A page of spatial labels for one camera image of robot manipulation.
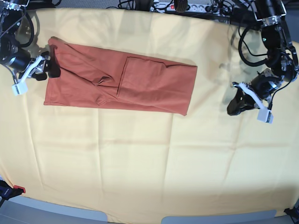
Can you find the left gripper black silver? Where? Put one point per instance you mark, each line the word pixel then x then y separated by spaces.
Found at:
pixel 264 85

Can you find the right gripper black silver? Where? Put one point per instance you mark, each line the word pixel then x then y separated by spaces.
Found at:
pixel 20 59

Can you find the terracotta orange T-shirt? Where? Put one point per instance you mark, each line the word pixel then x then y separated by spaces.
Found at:
pixel 108 79

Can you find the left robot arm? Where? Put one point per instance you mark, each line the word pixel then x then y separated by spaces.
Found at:
pixel 281 61

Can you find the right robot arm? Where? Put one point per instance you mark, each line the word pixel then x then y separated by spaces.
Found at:
pixel 12 12

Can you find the pale yellow table cloth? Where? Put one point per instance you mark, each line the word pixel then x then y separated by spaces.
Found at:
pixel 139 167

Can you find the brown ribbed round object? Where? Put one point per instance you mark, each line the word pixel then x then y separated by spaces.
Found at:
pixel 180 5

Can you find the black clamp at right corner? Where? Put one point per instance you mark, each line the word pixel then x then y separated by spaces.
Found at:
pixel 293 214

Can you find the white power strip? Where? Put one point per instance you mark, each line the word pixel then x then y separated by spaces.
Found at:
pixel 191 8

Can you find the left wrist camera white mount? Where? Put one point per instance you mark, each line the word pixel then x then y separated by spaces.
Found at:
pixel 264 114

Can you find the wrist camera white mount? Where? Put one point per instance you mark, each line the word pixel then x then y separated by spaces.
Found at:
pixel 20 86
pixel 264 114

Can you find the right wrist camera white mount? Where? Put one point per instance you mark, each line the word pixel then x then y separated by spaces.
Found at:
pixel 20 86

